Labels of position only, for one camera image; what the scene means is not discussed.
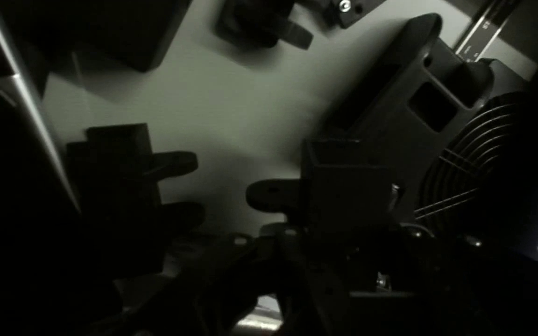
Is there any black plastic part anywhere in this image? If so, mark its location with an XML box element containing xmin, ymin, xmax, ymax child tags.
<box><xmin>246</xmin><ymin>138</ymin><xmax>397</xmax><ymax>246</ymax></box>
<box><xmin>67</xmin><ymin>123</ymin><xmax>205</xmax><ymax>278</ymax></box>
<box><xmin>216</xmin><ymin>0</ymin><xmax>313</xmax><ymax>50</ymax></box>

